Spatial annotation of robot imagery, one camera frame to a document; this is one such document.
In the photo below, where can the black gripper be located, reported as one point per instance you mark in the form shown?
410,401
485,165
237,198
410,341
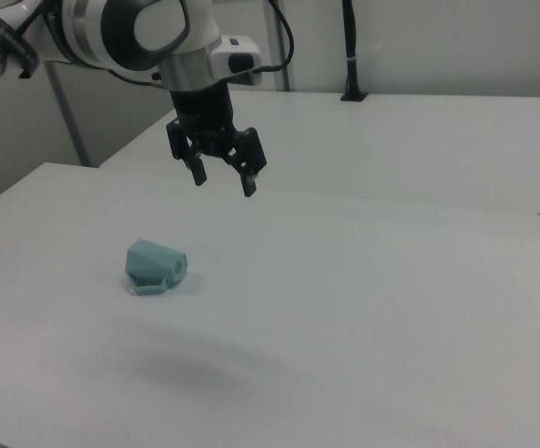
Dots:
202,112

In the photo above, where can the teal faceted cup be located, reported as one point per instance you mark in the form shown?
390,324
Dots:
150,263

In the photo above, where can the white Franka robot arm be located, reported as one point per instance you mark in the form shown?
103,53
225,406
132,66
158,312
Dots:
111,28

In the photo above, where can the white side table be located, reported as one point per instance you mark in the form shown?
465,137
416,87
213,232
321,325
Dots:
344,140

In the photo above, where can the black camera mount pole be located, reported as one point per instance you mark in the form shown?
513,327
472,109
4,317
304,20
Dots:
352,70

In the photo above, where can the grey partition frame post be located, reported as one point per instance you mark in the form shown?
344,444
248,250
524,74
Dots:
66,112

